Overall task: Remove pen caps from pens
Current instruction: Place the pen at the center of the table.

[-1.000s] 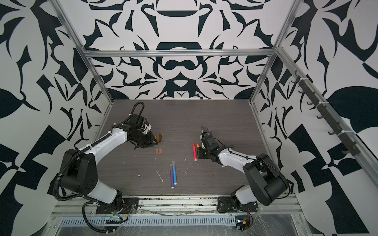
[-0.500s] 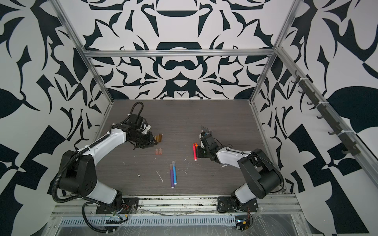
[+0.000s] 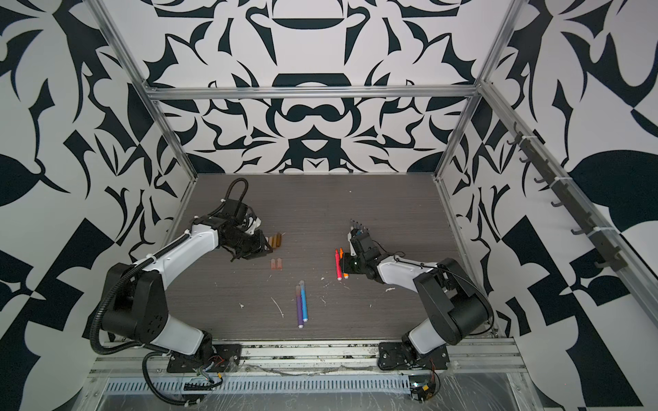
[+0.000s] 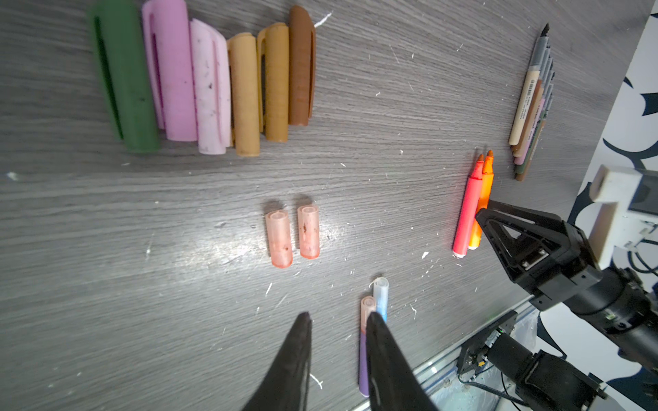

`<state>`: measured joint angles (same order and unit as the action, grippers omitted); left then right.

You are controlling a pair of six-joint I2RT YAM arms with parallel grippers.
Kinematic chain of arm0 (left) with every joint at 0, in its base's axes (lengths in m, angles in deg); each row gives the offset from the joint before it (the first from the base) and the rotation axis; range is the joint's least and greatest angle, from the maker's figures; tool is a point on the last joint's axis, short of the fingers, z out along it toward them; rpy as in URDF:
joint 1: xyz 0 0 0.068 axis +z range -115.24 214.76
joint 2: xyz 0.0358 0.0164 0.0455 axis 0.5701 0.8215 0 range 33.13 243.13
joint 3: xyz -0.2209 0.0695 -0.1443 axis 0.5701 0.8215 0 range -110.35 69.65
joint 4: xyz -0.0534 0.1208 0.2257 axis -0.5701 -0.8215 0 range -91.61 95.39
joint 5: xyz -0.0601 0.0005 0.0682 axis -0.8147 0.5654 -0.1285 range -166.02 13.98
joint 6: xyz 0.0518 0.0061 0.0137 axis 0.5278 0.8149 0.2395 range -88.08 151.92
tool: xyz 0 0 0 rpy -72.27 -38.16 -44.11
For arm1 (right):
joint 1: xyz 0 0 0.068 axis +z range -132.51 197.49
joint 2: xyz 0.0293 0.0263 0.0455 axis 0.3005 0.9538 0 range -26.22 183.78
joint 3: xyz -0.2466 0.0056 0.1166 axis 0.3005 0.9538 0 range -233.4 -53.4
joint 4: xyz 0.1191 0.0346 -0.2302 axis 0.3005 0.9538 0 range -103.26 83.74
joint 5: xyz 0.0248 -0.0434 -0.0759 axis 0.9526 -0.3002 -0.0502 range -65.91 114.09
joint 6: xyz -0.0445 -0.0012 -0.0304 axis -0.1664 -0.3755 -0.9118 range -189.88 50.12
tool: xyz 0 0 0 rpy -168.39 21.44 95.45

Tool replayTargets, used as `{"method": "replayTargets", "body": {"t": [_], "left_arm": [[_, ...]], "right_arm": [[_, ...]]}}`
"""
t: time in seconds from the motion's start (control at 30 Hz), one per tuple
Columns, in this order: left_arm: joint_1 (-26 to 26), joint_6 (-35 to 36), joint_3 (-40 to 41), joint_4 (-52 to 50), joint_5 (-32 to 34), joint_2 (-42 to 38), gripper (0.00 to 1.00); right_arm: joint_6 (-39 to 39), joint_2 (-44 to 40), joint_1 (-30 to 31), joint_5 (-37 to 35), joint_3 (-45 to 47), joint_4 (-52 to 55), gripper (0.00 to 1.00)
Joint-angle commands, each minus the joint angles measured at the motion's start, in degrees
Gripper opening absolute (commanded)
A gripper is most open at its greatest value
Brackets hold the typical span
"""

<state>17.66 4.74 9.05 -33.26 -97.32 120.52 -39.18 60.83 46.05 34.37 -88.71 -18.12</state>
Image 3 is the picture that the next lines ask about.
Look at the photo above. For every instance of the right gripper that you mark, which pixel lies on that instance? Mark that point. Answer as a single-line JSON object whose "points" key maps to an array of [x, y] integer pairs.
{"points": [[347, 256]]}

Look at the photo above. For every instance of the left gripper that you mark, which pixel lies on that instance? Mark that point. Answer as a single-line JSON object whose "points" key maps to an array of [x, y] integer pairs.
{"points": [[260, 248]]}

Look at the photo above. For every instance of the orange marker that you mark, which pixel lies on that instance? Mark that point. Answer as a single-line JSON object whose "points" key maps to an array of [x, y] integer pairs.
{"points": [[342, 266]]}

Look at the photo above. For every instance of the red marker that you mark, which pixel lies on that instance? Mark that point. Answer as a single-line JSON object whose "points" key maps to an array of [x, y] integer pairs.
{"points": [[339, 272]]}

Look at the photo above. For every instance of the purple marker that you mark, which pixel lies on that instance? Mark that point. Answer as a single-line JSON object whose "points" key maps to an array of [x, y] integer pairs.
{"points": [[299, 307]]}

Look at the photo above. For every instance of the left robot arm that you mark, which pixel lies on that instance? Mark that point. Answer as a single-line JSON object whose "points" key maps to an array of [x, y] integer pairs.
{"points": [[133, 310]]}

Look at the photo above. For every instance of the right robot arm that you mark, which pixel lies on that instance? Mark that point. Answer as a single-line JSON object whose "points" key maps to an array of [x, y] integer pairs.
{"points": [[455, 306]]}

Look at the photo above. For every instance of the blue marker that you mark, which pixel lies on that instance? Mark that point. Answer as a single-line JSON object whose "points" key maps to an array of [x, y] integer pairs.
{"points": [[304, 301]]}

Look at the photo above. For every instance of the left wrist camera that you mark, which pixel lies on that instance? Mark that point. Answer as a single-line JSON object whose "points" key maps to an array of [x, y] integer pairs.
{"points": [[236, 210]]}

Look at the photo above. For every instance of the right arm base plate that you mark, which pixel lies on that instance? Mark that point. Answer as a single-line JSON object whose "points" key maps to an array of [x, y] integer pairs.
{"points": [[402, 356]]}

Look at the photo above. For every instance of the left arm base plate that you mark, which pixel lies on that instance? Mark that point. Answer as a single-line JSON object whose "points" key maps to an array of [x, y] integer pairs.
{"points": [[217, 358]]}

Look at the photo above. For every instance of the white slotted cable duct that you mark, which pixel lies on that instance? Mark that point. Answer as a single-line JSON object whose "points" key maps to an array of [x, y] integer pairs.
{"points": [[243, 384]]}

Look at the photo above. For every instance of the aluminium front rail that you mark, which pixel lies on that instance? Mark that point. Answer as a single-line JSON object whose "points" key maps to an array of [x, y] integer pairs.
{"points": [[337, 357]]}

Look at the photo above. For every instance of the black hook rail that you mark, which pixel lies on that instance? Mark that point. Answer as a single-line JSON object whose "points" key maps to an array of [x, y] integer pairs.
{"points": [[570, 197]]}

